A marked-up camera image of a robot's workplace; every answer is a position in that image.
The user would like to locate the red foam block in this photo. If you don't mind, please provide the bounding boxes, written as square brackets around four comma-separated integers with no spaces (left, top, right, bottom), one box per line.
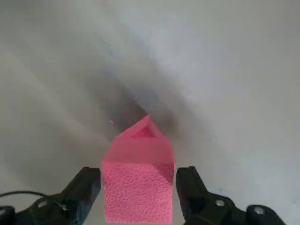
[101,114,176,224]

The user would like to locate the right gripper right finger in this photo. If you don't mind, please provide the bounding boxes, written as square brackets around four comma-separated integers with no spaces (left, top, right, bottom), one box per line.
[175,166,288,225]

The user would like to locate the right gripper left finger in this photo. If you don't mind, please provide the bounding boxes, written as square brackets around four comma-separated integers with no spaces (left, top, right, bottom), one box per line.
[0,166,102,225]

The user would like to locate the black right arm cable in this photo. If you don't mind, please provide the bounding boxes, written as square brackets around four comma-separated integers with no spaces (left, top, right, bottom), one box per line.
[0,191,47,199]

